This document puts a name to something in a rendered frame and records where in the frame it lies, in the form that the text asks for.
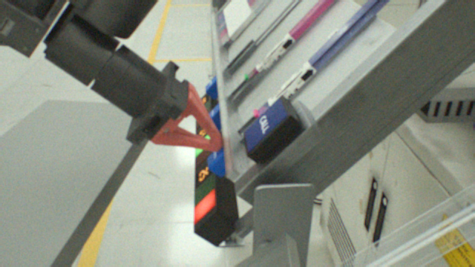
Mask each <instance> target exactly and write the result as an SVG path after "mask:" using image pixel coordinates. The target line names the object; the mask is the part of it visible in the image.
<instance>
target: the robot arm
mask: <svg viewBox="0 0 475 267"><path fill-rule="evenodd" d="M67 1H69V3H68V5H67V7H66V8H65V9H64V11H63V12H62V15H61V16H60V17H59V19H58V20H57V22H55V24H54V25H53V26H52V28H51V29H50V26H51V25H52V24H53V22H54V20H55V19H56V18H57V17H58V15H59V14H60V12H61V10H62V8H63V7H64V6H65V4H66V3H67ZM158 1H159V0H0V46H2V47H10V48H11V49H13V50H15V51H16V52H18V53H20V54H22V55H24V56H26V57H27V58H30V57H31V56H32V55H33V53H34V51H35V50H36V48H37V46H38V45H39V43H40V42H41V40H42V39H43V38H44V36H45V34H46V33H47V32H48V30H49V29H50V31H49V33H48V34H47V35H46V37H45V39H44V40H43V41H42V42H43V43H44V44H45V45H46V48H45V50H44V52H43V54H45V59H46V60H48V61H49V62H50V63H52V64H53V65H55V66H57V67H59V68H60V69H62V70H63V71H64V72H66V73H68V74H69V75H71V76H72V77H73V78H75V79H76V80H78V81H79V82H81V84H83V85H84V86H85V87H88V86H89V85H90V83H91V82H92V81H93V80H94V79H95V81H94V84H92V86H91V87H90V90H92V91H94V92H95V93H97V94H99V95H100V96H101V97H102V98H104V99H106V100H107V101H109V102H110V103H111V104H113V105H115V106H116V107H118V108H119V109H120V110H122V111H124V112H125V113H126V114H128V115H129V116H131V117H132V120H131V124H130V128H129V130H128V134H126V137H125V139H126V140H128V141H129V142H131V143H133V144H134V145H136V146H138V145H139V144H140V143H141V142H142V141H143V140H144V139H145V138H146V139H147V140H149V141H150V142H152V143H154V144H155V145H172V146H182V147H190V148H199V150H204V151H211V152H215V153H217V152H218V151H219V150H220V149H221V148H222V147H223V139H222V137H221V135H220V134H219V132H218V130H217V129H216V127H215V125H214V123H213V121H212V119H211V118H210V115H209V113H208V111H207V110H206V107H205V105H204V104H203V102H202V100H201V98H200V96H199V94H198V92H197V90H196V88H195V87H194V85H193V84H192V83H191V82H189V81H188V80H186V79H184V80H183V81H180V80H178V79H177V78H175V77H176V72H177V71H178V69H179V68H180V67H179V66H178V65H176V64H175V63H174V62H173V61H172V60H171V61H169V63H168V64H167V65H166V66H165V67H164V68H163V69H162V71H160V70H158V69H156V68H155V67H154V66H153V65H151V64H150V63H148V62H147V61H146V60H144V59H143V58H142V57H140V56H139V55H137V54H136V53H135V52H134V51H133V50H132V49H131V48H129V47H128V46H127V45H124V44H121V45H120V46H119V47H118V45H119V44H120V41H119V40H118V39H116V38H115V37H117V38H119V39H130V38H131V36H132V35H133V34H134V32H135V31H136V30H137V28H138V27H139V26H140V25H141V24H142V22H143V21H144V19H145V18H146V16H147V15H148V14H149V12H150V11H151V9H152V8H153V7H154V5H155V4H156V3H157V2H158ZM117 47H118V48H117ZM190 115H192V116H194V118H195V119H196V120H197V122H198V123H199V124H200V126H201V127H202V128H203V129H204V131H205V132H206V133H207V134H208V136H209V137H210V139H208V138H205V137H203V136H200V135H197V134H195V133H192V132H190V131H187V130H185V129H183V128H181V127H179V126H178V125H179V124H180V123H181V122H182V121H183V120H184V119H185V118H186V119H187V118H188V116H190ZM145 130H146V131H145Z"/></svg>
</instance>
